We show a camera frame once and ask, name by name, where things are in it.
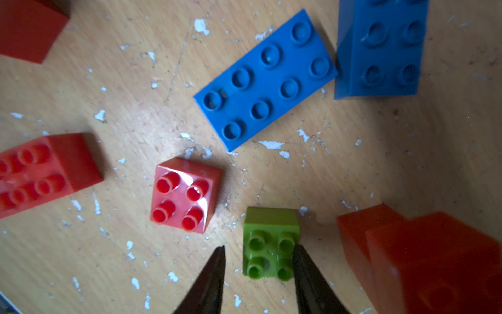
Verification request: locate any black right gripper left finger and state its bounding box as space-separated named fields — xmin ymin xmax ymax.
xmin=174 ymin=246 xmax=226 ymax=314

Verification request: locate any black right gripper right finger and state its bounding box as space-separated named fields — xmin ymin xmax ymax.
xmin=292 ymin=244 xmax=349 ymax=314

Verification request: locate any green square brick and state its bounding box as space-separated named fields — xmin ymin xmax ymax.
xmin=243 ymin=207 xmax=300 ymax=281

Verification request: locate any red long brick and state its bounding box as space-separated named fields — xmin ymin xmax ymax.
xmin=1 ymin=133 xmax=103 ymax=218
xmin=366 ymin=213 xmax=501 ymax=313

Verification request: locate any small red base brick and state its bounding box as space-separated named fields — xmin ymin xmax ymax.
xmin=337 ymin=204 xmax=406 ymax=305

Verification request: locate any small red square brick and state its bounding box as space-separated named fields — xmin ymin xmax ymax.
xmin=150 ymin=157 xmax=223 ymax=234

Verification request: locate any blue long brick near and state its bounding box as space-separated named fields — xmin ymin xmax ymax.
xmin=193 ymin=10 xmax=338 ymax=152

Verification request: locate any blue long brick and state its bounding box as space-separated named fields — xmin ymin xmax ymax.
xmin=334 ymin=0 xmax=429 ymax=99
xmin=193 ymin=10 xmax=338 ymax=152

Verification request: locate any blue long brick far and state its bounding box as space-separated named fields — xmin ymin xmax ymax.
xmin=334 ymin=0 xmax=429 ymax=99

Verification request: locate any red tall square brick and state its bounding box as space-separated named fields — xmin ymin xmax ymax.
xmin=1 ymin=0 xmax=69 ymax=64

